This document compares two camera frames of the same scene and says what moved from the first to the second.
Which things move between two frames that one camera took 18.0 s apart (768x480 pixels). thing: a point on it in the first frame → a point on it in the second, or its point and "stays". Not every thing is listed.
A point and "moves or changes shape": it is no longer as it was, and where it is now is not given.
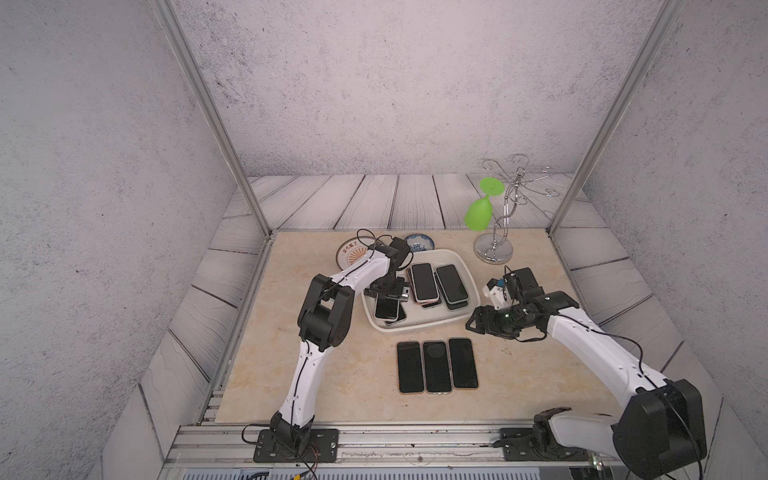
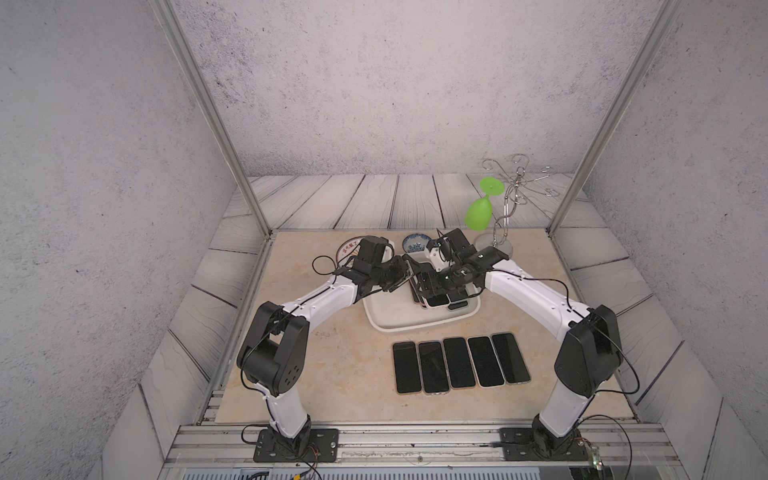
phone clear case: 452,284 moves or changes shape
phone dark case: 463,366 → 485,361
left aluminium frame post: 234,148 stays
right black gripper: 486,313 → 428,284
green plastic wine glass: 478,213 stays
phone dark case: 456,306 stays
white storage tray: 437,284 stays
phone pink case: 410,367 → 433,367
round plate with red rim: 352,249 stays
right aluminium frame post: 641,64 stays
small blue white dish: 419,242 stays
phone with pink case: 436,368 → 460,370
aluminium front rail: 373,445 stays
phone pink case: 386,308 → 406,367
